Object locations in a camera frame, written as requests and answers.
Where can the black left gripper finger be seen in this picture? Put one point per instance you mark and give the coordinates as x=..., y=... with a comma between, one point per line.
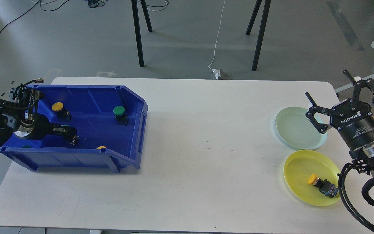
x=57, y=130

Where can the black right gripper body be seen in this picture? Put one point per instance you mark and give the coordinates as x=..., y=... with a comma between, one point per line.
x=356, y=127

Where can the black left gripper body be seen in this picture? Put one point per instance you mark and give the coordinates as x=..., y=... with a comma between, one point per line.
x=42, y=127

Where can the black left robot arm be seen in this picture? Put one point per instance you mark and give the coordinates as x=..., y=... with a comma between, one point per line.
x=19, y=116

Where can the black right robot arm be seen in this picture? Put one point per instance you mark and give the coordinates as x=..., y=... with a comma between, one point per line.
x=362, y=158

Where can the light green plate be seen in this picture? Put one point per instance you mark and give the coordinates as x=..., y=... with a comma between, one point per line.
x=295, y=130

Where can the yellow plate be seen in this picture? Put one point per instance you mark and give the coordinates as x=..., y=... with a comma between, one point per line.
x=305, y=166

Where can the blue plastic bin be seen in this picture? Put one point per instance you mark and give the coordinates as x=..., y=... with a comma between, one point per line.
x=91, y=107

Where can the white power adapter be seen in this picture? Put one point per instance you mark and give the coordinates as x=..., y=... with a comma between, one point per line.
x=219, y=74

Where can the black tripod legs right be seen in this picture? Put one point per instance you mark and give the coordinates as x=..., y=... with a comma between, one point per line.
x=262, y=28

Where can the black tripod legs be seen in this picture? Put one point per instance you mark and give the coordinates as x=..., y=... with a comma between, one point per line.
x=137, y=27
x=262, y=28

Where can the black tripod legs left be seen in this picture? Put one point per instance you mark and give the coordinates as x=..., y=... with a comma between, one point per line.
x=137, y=27

